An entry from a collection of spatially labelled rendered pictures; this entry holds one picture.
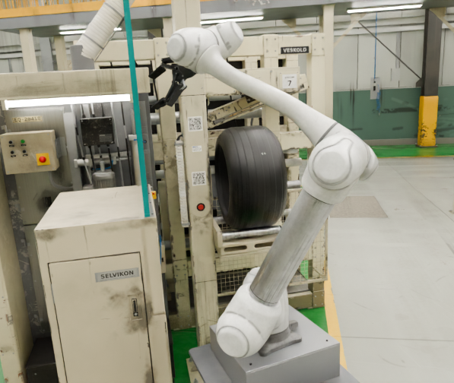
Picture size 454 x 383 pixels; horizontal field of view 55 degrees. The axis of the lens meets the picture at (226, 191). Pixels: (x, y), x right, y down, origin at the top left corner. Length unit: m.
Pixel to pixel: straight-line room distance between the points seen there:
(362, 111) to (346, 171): 10.53
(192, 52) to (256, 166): 1.00
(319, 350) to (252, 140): 1.11
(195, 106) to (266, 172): 0.50
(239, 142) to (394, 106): 9.70
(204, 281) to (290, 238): 1.32
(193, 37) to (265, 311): 0.83
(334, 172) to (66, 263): 0.94
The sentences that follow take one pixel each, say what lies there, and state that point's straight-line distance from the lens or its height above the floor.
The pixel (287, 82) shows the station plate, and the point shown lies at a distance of 2.66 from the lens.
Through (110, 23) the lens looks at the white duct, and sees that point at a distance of 2.56.
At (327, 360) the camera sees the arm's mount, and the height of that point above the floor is 0.73.
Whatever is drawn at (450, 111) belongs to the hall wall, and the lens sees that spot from 12.13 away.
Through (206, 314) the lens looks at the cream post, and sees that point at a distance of 2.60.
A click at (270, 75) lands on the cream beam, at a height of 1.74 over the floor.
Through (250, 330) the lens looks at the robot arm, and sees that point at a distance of 1.35.
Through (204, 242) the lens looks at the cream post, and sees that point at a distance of 2.42.
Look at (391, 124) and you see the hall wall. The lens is 11.80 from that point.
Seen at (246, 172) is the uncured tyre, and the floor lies 1.27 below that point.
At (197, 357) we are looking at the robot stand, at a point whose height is 0.65.
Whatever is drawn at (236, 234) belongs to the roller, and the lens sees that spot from 2.36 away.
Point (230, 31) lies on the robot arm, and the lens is 1.44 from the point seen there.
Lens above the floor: 1.70
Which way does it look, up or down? 14 degrees down
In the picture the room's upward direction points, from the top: 3 degrees counter-clockwise
